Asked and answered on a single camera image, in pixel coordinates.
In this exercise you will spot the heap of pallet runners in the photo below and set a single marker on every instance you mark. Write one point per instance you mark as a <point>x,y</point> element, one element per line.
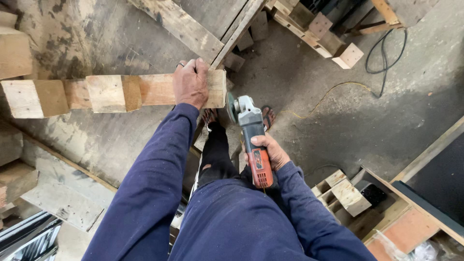
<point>315,32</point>

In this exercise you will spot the person's sandalled foot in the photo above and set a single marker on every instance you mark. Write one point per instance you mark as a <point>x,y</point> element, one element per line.
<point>210,116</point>
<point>268,118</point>

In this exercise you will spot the person's left fingers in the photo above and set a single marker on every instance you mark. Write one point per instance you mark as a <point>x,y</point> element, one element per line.
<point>192,64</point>

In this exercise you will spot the person's right hand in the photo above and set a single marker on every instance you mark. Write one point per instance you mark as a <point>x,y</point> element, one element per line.
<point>276,154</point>

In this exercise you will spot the black plastic box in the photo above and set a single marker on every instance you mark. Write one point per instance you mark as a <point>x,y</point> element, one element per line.
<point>372,193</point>

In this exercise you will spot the person's black trousers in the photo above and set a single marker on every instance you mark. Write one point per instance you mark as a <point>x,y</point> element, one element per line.
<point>217,156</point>

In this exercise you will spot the pale pallet piece with blocks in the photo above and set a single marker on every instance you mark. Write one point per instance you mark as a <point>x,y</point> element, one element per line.
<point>344,194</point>

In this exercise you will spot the large pale wooden block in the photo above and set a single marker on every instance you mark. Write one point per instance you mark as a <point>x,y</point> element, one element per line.
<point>14,50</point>

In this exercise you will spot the weathered grey wooden block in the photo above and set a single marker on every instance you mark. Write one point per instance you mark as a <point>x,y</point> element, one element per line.
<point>10,143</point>

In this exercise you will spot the person's blue shirt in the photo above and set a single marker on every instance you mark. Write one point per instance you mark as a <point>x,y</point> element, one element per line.
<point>235,224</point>

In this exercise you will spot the clear plastic bag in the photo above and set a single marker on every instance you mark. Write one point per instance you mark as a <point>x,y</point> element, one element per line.
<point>409,250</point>

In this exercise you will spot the person's left sandalled foot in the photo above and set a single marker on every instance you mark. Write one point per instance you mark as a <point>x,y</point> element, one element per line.
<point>210,116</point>

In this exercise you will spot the reddish weathered wooden block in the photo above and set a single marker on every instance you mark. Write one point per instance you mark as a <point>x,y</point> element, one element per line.
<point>16,181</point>

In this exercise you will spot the large wooden pallet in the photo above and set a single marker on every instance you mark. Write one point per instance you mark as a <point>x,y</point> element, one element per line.
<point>203,25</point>

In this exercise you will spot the person's left hand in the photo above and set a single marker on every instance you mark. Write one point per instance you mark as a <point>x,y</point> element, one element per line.
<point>190,87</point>

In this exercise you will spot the person's right sandalled foot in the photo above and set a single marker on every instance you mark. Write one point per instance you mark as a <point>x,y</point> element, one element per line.
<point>268,118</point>

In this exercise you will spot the red grey angle grinder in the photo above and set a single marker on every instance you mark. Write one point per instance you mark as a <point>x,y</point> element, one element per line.
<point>252,121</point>

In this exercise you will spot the grey weathered wooden board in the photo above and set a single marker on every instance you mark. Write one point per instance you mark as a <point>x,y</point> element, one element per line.
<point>65,192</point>

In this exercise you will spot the wooden pallet runner with blocks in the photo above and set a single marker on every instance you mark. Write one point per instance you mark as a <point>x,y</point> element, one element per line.
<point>112,92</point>

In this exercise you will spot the shiny metal rack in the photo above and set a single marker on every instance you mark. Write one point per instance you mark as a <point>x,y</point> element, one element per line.
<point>29,239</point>

